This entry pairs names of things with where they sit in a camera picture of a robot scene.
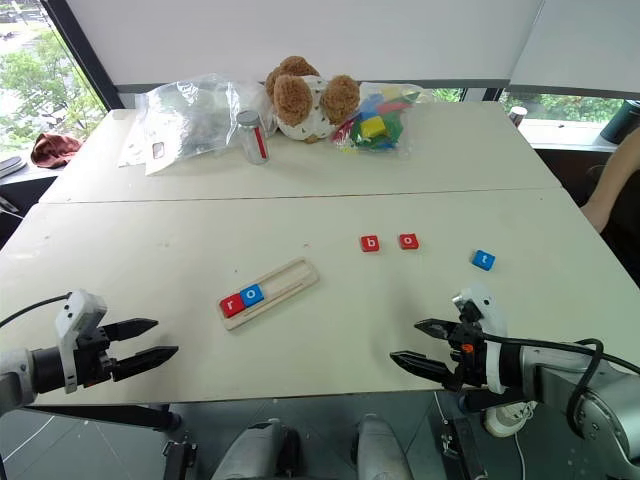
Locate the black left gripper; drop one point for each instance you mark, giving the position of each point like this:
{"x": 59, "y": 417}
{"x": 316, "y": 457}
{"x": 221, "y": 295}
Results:
{"x": 94, "y": 352}

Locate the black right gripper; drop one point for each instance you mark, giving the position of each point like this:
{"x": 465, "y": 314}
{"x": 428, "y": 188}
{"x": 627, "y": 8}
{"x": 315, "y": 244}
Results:
{"x": 469, "y": 362}

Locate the blue letter tile t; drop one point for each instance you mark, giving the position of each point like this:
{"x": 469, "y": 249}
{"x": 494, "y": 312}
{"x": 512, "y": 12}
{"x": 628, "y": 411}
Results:
{"x": 483, "y": 260}

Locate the red letter tile o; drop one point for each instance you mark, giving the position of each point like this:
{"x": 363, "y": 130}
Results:
{"x": 409, "y": 242}

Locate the red letter tile b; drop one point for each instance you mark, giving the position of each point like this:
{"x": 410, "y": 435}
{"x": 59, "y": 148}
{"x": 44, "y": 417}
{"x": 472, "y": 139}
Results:
{"x": 370, "y": 244}

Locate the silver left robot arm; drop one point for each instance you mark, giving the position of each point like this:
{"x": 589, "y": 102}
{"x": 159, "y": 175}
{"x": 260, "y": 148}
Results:
{"x": 15, "y": 371}

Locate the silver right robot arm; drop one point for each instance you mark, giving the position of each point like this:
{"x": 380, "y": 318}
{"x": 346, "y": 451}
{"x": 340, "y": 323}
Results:
{"x": 550, "y": 372}

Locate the red letter tile r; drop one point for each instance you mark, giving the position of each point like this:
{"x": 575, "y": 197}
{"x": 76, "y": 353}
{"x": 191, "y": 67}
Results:
{"x": 231, "y": 305}

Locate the blue letter tile o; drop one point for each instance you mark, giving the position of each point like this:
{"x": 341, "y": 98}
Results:
{"x": 251, "y": 295}

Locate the wooden letter tray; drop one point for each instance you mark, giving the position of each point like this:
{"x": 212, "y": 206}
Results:
{"x": 292, "y": 276}

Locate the bag of coloured blocks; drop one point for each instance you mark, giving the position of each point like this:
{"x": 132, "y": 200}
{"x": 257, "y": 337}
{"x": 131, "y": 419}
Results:
{"x": 380, "y": 125}

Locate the white round object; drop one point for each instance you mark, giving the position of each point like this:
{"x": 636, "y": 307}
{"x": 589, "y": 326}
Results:
{"x": 505, "y": 420}

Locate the grey rounded shape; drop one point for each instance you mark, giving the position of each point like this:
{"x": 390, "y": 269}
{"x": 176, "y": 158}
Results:
{"x": 250, "y": 452}
{"x": 380, "y": 450}

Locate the red cloth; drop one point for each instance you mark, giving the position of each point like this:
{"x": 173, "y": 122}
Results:
{"x": 55, "y": 149}

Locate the grey flat object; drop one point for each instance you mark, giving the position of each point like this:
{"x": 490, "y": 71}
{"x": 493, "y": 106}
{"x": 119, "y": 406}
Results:
{"x": 9, "y": 166}

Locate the clear jar with red label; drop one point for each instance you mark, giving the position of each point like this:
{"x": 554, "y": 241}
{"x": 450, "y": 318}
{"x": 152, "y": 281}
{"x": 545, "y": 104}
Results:
{"x": 252, "y": 142}

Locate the clear plastic bag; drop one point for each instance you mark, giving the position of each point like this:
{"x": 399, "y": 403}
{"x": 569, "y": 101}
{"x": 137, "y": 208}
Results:
{"x": 200, "y": 120}

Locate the small dark cup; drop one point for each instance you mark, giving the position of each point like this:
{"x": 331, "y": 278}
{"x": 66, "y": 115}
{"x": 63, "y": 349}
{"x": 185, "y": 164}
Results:
{"x": 518, "y": 117}

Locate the brown and white teddy bear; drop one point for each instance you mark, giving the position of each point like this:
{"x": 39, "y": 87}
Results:
{"x": 300, "y": 100}

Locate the dark green cylinder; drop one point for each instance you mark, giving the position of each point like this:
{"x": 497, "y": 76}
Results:
{"x": 622, "y": 122}

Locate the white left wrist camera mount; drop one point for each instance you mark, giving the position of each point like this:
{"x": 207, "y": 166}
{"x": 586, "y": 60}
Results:
{"x": 80, "y": 307}

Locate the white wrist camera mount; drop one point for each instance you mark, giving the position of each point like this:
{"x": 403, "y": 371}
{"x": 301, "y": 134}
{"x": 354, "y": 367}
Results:
{"x": 80, "y": 307}
{"x": 489, "y": 305}

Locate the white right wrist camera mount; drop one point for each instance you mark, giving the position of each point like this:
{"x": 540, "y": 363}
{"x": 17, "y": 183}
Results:
{"x": 489, "y": 305}

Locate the black table frame bar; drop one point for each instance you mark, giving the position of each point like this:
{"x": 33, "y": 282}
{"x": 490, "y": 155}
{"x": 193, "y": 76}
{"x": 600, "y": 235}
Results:
{"x": 110, "y": 416}

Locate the black table leg bracket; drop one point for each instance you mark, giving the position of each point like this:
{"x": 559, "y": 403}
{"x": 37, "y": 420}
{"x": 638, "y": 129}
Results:
{"x": 462, "y": 450}
{"x": 179, "y": 460}

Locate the black window frame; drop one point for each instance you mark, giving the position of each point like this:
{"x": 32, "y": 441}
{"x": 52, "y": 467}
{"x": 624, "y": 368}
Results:
{"x": 82, "y": 55}

